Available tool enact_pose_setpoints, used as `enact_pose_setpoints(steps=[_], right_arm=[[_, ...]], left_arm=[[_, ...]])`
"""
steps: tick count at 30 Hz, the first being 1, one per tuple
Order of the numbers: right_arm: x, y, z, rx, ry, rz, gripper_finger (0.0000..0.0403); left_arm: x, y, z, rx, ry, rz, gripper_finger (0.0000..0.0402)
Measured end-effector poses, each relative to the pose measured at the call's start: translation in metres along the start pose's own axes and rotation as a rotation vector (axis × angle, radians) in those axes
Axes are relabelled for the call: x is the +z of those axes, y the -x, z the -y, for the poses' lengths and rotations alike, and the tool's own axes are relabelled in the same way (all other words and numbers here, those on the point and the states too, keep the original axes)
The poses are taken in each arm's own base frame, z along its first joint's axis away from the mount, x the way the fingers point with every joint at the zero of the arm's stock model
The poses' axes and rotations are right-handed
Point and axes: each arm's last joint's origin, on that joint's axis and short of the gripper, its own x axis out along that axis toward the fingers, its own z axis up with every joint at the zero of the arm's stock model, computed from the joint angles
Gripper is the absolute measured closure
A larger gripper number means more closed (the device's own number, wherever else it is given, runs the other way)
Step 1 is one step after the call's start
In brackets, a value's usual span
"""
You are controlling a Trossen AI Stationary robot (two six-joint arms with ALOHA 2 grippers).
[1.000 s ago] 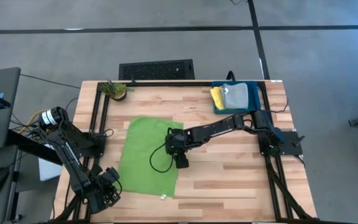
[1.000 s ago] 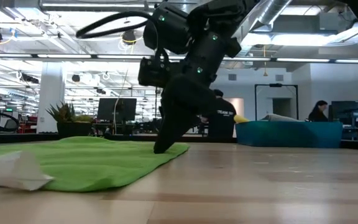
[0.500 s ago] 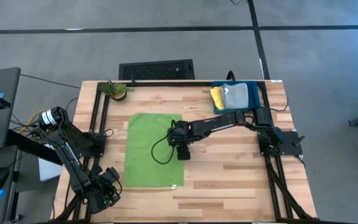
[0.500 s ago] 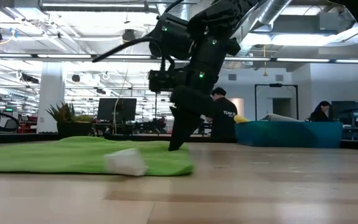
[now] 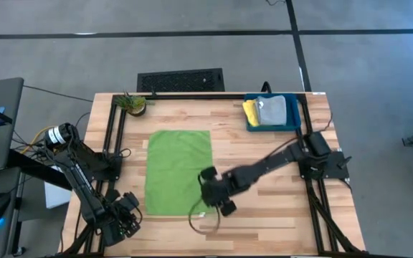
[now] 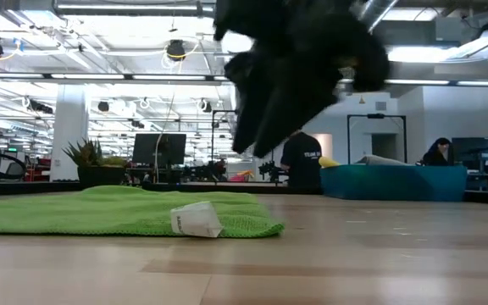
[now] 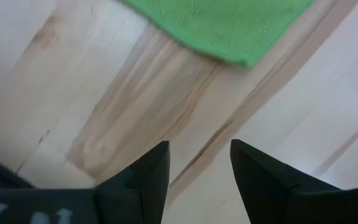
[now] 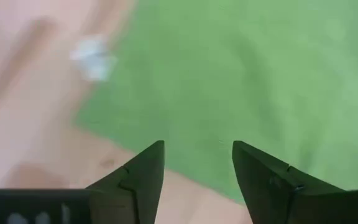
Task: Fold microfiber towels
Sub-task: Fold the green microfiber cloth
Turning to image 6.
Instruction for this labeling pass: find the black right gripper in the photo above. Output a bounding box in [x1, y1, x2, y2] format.
[213, 0, 391, 159]

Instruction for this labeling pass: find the yellow microfiber towel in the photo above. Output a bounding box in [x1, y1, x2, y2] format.
[318, 155, 343, 169]

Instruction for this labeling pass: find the grey microfiber towel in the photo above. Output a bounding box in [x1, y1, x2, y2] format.
[352, 153, 411, 167]

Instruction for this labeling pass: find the green microfiber towel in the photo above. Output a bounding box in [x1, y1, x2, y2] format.
[0, 185, 286, 239]

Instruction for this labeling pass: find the white door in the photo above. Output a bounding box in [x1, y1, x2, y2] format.
[311, 132, 334, 158]

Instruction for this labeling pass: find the pink and yellow object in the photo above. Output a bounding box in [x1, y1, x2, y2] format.
[229, 169, 257, 183]

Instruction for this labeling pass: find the black computer monitor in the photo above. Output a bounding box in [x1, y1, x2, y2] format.
[132, 132, 187, 171]

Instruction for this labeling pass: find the blue plastic bin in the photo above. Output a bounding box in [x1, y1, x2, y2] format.
[319, 164, 468, 202]

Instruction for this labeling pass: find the long ceiling light bar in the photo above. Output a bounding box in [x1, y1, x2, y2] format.
[0, 72, 488, 86]

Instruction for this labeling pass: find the potted succulent plant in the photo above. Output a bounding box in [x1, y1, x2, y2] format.
[62, 138, 129, 191]

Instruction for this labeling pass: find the white pillar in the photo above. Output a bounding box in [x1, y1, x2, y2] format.
[50, 84, 91, 182]

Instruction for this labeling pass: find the black equipment rack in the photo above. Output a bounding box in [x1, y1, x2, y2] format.
[446, 136, 488, 200]

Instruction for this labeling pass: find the black metal stand frame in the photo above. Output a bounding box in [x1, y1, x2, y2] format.
[211, 108, 240, 164]
[347, 113, 408, 166]

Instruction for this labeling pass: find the black curved cable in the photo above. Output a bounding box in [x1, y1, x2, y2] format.
[0, 146, 29, 181]

